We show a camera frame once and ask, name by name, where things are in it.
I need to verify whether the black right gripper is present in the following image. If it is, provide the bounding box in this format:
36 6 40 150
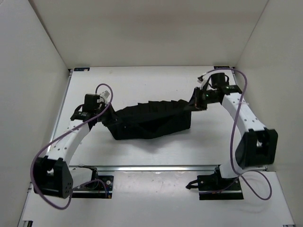
184 87 219 112

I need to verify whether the black pleated skirt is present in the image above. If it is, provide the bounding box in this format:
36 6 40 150
107 99 191 140

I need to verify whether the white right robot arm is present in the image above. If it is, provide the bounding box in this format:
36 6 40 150
188 72 278 190

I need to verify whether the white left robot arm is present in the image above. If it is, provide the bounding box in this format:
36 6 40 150
30 90 112 199

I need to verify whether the dark right corner label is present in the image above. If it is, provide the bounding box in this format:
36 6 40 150
214 66 230 69

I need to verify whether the dark corner label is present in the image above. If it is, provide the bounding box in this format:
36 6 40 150
73 67 90 72
214 66 230 69

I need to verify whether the dark left corner label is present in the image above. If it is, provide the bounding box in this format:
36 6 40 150
73 67 90 72

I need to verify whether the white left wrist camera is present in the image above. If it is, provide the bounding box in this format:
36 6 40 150
99 90 110 105

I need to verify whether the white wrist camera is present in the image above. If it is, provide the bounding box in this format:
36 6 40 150
197 75 209 90
99 90 110 105

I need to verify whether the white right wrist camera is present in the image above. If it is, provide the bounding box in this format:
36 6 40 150
197 75 209 90

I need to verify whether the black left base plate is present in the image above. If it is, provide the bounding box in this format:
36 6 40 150
71 165 114 199

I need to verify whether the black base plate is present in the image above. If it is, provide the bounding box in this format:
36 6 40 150
71 165 114 199
186 174 244 201

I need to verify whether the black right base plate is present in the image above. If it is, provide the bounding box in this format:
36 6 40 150
186 174 244 201

